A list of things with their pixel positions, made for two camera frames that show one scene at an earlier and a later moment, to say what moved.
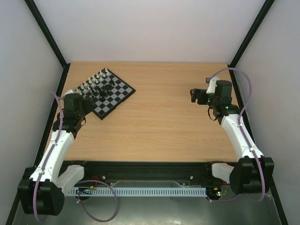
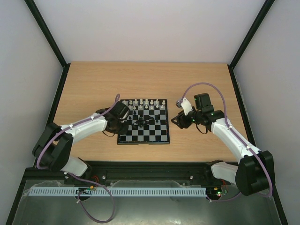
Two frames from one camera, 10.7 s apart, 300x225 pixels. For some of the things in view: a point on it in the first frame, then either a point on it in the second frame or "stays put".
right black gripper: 200,96 to 182,120
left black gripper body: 90,106 to 119,129
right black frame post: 265,8 stays put
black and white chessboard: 107,90 to 148,120
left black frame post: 50,40 stays put
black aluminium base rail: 194,174 stays put
